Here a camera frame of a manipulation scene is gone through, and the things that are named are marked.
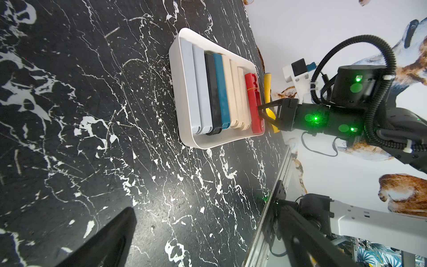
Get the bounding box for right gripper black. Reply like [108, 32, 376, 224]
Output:
[258, 65, 386, 138]

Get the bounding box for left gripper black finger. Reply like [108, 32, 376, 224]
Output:
[58, 207, 137, 267]

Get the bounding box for teal plier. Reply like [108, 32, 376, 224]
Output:
[212, 53, 231, 130]

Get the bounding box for black plier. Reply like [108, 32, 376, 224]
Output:
[204, 53, 222, 135]

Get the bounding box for grey plier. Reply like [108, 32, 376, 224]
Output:
[180, 38, 202, 134]
[192, 45, 213, 135]

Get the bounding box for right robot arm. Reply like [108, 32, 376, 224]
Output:
[273, 130, 427, 221]

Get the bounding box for white storage tray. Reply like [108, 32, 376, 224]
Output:
[169, 28, 265, 150]

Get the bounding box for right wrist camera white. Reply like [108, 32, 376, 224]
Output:
[282, 59, 317, 103]

